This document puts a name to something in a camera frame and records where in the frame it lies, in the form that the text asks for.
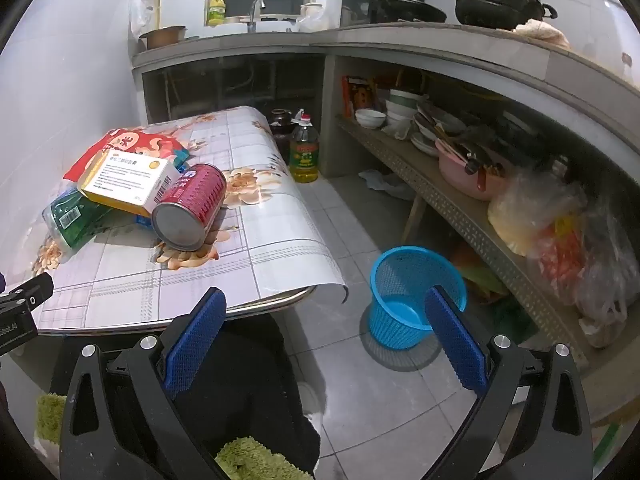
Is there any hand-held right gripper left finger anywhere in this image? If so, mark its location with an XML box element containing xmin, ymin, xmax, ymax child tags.
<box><xmin>59</xmin><ymin>287</ymin><xmax>236</xmax><ymax>480</ymax></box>

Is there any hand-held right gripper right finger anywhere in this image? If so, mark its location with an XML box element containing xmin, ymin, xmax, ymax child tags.
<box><xmin>424</xmin><ymin>285</ymin><xmax>593</xmax><ymax>480</ymax></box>

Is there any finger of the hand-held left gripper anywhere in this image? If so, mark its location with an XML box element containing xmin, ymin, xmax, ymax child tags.
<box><xmin>0</xmin><ymin>272</ymin><xmax>55</xmax><ymax>358</ymax></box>

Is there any blue plastic basket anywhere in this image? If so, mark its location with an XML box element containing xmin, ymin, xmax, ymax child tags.
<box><xmin>367</xmin><ymin>246</ymin><xmax>468</xmax><ymax>351</ymax></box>

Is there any green packet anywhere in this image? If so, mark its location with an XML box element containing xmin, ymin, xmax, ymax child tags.
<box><xmin>42</xmin><ymin>187</ymin><xmax>118</xmax><ymax>251</ymax></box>

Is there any red beverage can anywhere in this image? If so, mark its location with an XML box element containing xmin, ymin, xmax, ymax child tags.
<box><xmin>151</xmin><ymin>162</ymin><xmax>228</xmax><ymax>252</ymax></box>

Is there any white and yellow box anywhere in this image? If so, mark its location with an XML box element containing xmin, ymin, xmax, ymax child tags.
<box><xmin>80</xmin><ymin>149</ymin><xmax>181</xmax><ymax>218</ymax></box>

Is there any red snack bag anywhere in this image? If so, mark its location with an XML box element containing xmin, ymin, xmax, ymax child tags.
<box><xmin>64</xmin><ymin>127</ymin><xmax>191</xmax><ymax>183</ymax></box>

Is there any green bag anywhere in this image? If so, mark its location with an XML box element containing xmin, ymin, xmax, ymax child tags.
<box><xmin>460</xmin><ymin>255</ymin><xmax>531</xmax><ymax>341</ymax></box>

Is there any person's black pants leg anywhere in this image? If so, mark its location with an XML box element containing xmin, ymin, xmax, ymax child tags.
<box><xmin>165</xmin><ymin>310</ymin><xmax>321</xmax><ymax>480</ymax></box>

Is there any green fuzzy cloth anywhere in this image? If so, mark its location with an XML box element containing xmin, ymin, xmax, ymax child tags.
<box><xmin>35</xmin><ymin>394</ymin><xmax>68</xmax><ymax>446</ymax></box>
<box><xmin>215</xmin><ymin>437</ymin><xmax>301</xmax><ymax>480</ymax></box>

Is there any grey shelf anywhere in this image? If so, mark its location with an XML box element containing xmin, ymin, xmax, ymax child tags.
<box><xmin>336</xmin><ymin>115</ymin><xmax>640</xmax><ymax>391</ymax></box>

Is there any clear bag with red contents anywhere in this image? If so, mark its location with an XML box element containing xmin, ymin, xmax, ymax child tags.
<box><xmin>527</xmin><ymin>200</ymin><xmax>626</xmax><ymax>306</ymax></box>

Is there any yellowish plastic bag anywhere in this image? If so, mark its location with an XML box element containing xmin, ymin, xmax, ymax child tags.
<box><xmin>487</xmin><ymin>170</ymin><xmax>588</xmax><ymax>256</ymax></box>

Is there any white plastic bag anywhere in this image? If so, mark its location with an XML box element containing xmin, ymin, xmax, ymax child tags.
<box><xmin>575</xmin><ymin>285</ymin><xmax>628</xmax><ymax>350</ymax></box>

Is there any pink basin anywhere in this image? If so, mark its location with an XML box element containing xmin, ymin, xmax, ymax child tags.
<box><xmin>435</xmin><ymin>137</ymin><xmax>511</xmax><ymax>202</ymax></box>

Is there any cooking oil bottle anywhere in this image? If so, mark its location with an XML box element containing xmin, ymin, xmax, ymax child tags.
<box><xmin>289</xmin><ymin>112</ymin><xmax>321</xmax><ymax>183</ymax></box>

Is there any stack of plates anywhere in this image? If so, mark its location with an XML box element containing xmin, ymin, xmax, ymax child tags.
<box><xmin>410</xmin><ymin>102</ymin><xmax>468</xmax><ymax>158</ymax></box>

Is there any dark jar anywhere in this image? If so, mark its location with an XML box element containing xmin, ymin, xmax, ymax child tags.
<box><xmin>270</xmin><ymin>108</ymin><xmax>293</xmax><ymax>161</ymax></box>

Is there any white bowl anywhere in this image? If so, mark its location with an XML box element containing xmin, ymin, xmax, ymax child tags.
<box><xmin>355</xmin><ymin>108</ymin><xmax>387</xmax><ymax>129</ymax></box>

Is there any stack of bowls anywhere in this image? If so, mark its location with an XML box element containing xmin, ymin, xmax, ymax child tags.
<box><xmin>385</xmin><ymin>88</ymin><xmax>421</xmax><ymax>133</ymax></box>

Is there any concrete counter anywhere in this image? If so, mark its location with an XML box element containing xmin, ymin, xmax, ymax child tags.
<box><xmin>131</xmin><ymin>27</ymin><xmax>640</xmax><ymax>186</ymax></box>

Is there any hanging plastic bag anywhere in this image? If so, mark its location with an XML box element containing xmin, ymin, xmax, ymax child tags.
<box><xmin>129</xmin><ymin>0</ymin><xmax>151</xmax><ymax>38</ymax></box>

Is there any beige cloth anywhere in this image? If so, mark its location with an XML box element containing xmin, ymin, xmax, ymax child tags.
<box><xmin>512</xmin><ymin>19</ymin><xmax>571</xmax><ymax>51</ymax></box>

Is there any black wok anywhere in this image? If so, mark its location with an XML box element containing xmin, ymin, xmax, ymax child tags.
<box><xmin>350</xmin><ymin>0</ymin><xmax>447</xmax><ymax>23</ymax></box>

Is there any metal faucet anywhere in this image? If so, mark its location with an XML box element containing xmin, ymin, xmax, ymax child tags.
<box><xmin>248</xmin><ymin>0</ymin><xmax>268</xmax><ymax>33</ymax></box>

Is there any white jar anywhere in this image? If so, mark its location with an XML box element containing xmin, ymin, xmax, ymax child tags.
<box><xmin>299</xmin><ymin>2</ymin><xmax>325</xmax><ymax>31</ymax></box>

